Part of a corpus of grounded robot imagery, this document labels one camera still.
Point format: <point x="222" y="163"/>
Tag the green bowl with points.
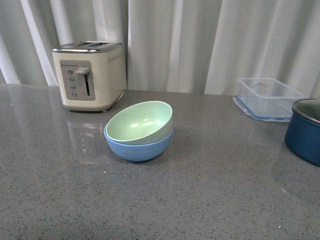
<point x="142" y="123"/>

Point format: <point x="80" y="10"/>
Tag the blue bowl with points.
<point x="138" y="153"/>

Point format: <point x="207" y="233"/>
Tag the cream toaster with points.
<point x="91" y="75"/>

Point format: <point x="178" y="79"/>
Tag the clear plastic container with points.
<point x="266" y="99"/>

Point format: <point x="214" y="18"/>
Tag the blue saucepan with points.
<point x="303" y="133"/>

